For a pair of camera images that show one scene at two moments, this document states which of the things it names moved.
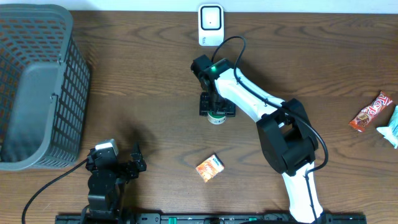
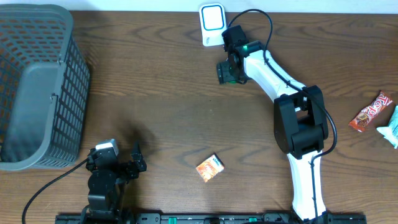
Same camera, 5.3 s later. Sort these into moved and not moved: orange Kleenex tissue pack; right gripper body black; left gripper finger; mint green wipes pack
Moved: right gripper body black
Not moved: mint green wipes pack; left gripper finger; orange Kleenex tissue pack
